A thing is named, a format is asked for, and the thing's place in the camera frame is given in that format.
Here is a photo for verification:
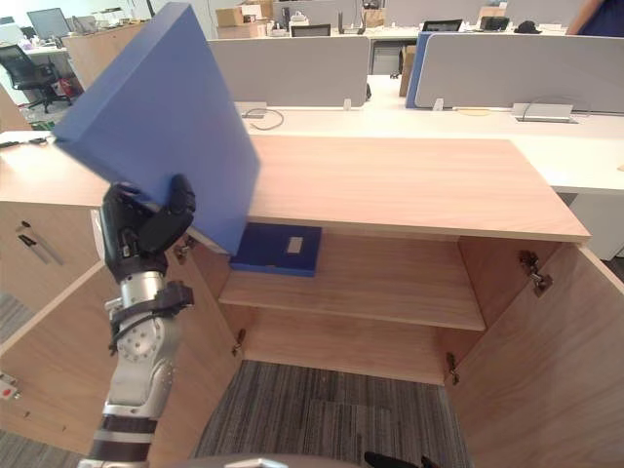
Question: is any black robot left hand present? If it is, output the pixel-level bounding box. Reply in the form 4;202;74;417
99;173;198;284

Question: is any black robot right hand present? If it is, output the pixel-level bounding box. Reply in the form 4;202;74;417
364;450;441;468

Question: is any large blue folder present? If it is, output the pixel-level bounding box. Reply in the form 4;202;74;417
51;1;262;257

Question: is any blue folder with white label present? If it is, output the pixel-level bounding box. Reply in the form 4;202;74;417
228;221;324;279

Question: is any wooden cabinet door with latch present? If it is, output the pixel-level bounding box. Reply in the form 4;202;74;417
0;232;236;468

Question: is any wooden cabinet shelf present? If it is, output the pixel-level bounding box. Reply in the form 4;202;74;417
217;232;488;333

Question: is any tall wooden cabinet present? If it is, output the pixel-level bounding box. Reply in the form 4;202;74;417
61;21;150;93

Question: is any plain wooden cabinet door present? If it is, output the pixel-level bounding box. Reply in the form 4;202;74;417
440;241;624;468

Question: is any black office chair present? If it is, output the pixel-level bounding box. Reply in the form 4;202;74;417
0;43;75;114

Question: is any wooden office cabinet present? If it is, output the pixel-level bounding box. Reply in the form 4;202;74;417
0;130;592;387

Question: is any grey robot torso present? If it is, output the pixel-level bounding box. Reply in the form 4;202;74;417
182;454;372;468

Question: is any grey desk partition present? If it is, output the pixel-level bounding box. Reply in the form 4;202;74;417
206;35;372;109

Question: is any white latch with red button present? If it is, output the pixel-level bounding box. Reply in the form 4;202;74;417
0;371;23;402

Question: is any computer monitor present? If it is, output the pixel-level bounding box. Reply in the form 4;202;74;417
25;7;72;41

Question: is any tall cardboard box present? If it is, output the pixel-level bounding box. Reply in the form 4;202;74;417
399;43;417;98

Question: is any black laptop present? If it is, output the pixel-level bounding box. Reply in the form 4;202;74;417
420;19;464;34

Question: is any grey partition with blue end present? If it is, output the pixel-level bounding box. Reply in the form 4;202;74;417
405;31;624;117

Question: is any person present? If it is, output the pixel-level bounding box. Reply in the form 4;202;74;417
565;0;624;38

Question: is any wooden cabinet with metal handles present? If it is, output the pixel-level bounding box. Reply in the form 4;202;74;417
0;160;107;313

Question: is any grey cable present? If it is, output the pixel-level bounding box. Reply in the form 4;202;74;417
241;107;286;132

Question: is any grey desk cable box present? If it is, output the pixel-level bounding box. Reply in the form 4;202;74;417
511;101;582;124

